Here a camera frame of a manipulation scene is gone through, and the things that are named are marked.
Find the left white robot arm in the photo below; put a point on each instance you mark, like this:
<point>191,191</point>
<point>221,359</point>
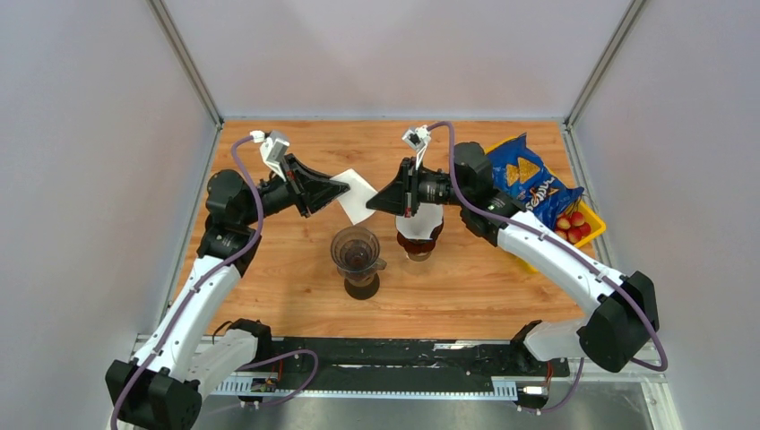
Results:
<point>164,384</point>

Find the clear glass server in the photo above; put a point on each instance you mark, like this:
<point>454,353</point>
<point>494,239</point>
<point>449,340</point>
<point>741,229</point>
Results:
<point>419,255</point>

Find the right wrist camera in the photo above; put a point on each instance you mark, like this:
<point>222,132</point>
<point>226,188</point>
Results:
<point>418,138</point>

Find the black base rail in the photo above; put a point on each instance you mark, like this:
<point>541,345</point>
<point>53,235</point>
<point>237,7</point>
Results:
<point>400,365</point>

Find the brown glass carafe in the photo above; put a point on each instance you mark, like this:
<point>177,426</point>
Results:
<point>364,289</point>

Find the red strawberries cluster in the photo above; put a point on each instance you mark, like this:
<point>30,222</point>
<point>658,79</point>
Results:
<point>573,227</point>

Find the amber coffee dripper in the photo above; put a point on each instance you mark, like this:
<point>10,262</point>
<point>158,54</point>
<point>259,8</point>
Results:
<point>420,244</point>

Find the yellow plastic tray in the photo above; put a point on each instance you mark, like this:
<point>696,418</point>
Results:
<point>598,225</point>

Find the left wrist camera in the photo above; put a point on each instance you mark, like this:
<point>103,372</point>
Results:
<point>273,146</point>

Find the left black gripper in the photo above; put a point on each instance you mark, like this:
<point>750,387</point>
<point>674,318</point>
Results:
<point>308,189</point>

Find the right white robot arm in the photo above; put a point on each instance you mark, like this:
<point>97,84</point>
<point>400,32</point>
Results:
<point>620,311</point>

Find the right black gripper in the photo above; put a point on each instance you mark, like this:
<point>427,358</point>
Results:
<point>401,196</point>

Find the grey smoky coffee dripper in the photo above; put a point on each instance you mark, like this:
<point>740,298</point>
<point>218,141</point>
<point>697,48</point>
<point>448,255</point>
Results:
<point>356,252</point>

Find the blue chips bag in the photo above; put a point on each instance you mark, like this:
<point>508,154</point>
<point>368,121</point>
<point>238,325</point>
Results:
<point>522,173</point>

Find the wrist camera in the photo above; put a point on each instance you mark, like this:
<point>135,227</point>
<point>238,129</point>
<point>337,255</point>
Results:
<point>418,138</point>
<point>273,146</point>

